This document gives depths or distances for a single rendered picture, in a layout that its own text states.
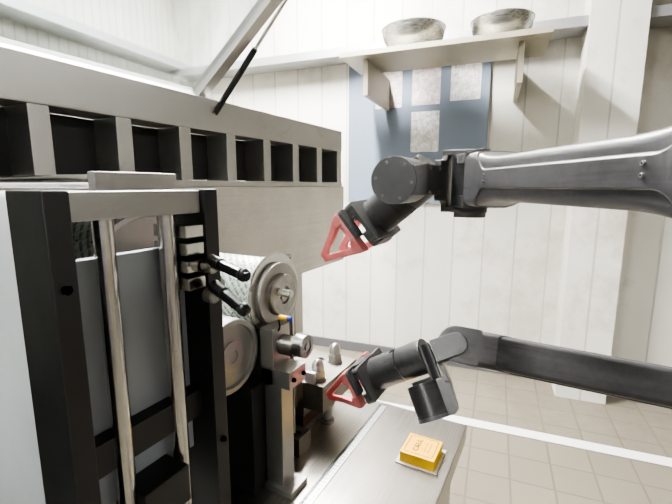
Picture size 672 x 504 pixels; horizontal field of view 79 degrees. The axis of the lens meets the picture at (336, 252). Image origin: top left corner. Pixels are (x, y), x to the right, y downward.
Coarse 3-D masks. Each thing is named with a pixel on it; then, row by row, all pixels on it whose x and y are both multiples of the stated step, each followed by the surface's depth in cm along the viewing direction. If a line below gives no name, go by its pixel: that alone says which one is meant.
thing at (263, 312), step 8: (272, 264) 71; (280, 264) 72; (288, 264) 75; (264, 272) 70; (272, 272) 71; (280, 272) 73; (288, 272) 75; (264, 280) 69; (296, 280) 78; (256, 288) 69; (264, 288) 69; (296, 288) 78; (256, 296) 68; (264, 296) 69; (296, 296) 78; (256, 304) 69; (264, 304) 69; (264, 312) 69; (288, 312) 76; (264, 320) 70; (272, 320) 72; (280, 320) 74
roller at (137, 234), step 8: (128, 224) 48; (136, 224) 49; (144, 224) 50; (152, 224) 50; (120, 232) 47; (128, 232) 48; (136, 232) 49; (144, 232) 50; (152, 232) 51; (120, 240) 47; (128, 240) 48; (136, 240) 49; (144, 240) 50; (152, 240) 51; (120, 248) 47; (128, 248) 48; (136, 248) 49; (144, 248) 50
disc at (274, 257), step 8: (272, 256) 72; (280, 256) 74; (264, 264) 70; (256, 272) 68; (296, 272) 79; (256, 280) 68; (248, 288) 67; (248, 296) 67; (256, 312) 69; (256, 320) 69; (256, 328) 70
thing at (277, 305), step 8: (272, 280) 71; (280, 280) 71; (288, 280) 73; (272, 288) 70; (288, 288) 74; (272, 296) 69; (280, 296) 72; (272, 304) 70; (280, 304) 72; (288, 304) 74; (272, 312) 72; (280, 312) 72
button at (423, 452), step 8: (408, 440) 83; (416, 440) 83; (424, 440) 83; (432, 440) 83; (408, 448) 81; (416, 448) 81; (424, 448) 81; (432, 448) 81; (440, 448) 81; (400, 456) 80; (408, 456) 80; (416, 456) 79; (424, 456) 79; (432, 456) 79; (440, 456) 82; (416, 464) 79; (424, 464) 78; (432, 464) 77
